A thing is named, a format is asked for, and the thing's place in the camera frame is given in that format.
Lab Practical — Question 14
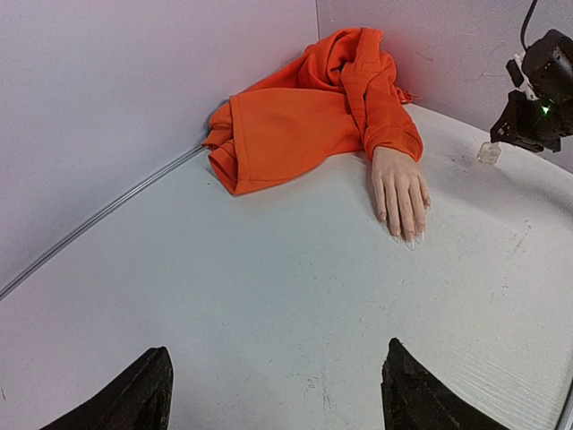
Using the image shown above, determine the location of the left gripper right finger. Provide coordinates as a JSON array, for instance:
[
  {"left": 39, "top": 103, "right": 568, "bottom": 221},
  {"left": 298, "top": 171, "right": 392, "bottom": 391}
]
[{"left": 381, "top": 338, "right": 504, "bottom": 430}]

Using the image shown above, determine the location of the orange hoodie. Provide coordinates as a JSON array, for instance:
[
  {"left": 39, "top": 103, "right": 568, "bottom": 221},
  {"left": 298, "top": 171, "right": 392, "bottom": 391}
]
[{"left": 203, "top": 28, "right": 423, "bottom": 195}]

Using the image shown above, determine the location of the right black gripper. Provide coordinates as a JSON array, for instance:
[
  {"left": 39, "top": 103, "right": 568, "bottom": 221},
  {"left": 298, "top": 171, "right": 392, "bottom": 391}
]
[{"left": 490, "top": 29, "right": 572, "bottom": 153}]

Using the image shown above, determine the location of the mannequin hand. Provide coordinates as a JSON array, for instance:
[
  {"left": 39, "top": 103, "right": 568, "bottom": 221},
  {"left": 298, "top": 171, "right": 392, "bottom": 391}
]
[{"left": 371, "top": 147, "right": 431, "bottom": 250}]

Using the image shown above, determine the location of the clear nail polish bottle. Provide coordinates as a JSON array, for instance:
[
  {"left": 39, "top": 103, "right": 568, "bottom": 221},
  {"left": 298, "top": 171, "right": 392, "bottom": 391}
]
[{"left": 476, "top": 142, "right": 501, "bottom": 166}]

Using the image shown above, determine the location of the aluminium front rail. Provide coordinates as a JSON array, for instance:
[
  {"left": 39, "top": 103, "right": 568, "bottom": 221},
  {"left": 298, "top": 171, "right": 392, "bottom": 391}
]
[{"left": 555, "top": 390, "right": 573, "bottom": 430}]

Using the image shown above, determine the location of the aluminium back rail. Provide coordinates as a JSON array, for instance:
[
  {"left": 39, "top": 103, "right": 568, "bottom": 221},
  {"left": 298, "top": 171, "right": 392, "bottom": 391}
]
[{"left": 1, "top": 145, "right": 204, "bottom": 300}]

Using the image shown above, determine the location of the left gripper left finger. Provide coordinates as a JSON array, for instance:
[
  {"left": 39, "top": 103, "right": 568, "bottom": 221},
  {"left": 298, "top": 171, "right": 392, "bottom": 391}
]
[{"left": 44, "top": 347, "right": 174, "bottom": 430}]

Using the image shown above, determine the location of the aluminium rail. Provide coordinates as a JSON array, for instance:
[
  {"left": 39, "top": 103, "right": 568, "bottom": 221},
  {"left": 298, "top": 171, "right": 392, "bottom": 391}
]
[
  {"left": 1, "top": 145, "right": 204, "bottom": 300},
  {"left": 555, "top": 390, "right": 573, "bottom": 430}
]

